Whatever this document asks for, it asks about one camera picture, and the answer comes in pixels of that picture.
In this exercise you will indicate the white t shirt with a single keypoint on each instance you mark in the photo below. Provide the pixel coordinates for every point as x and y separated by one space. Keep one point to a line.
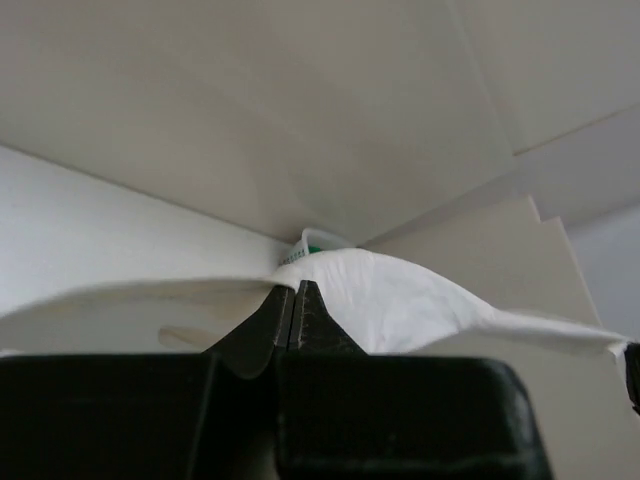
385 304

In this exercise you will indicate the white plastic basket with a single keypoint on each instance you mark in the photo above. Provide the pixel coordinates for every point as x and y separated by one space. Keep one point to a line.
313 236

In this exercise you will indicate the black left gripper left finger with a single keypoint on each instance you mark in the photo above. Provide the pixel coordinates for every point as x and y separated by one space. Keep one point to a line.
207 415

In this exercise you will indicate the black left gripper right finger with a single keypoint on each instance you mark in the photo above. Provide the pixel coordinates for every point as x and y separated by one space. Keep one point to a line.
345 414

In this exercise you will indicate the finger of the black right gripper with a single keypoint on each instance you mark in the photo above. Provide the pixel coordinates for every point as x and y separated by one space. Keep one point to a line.
632 374

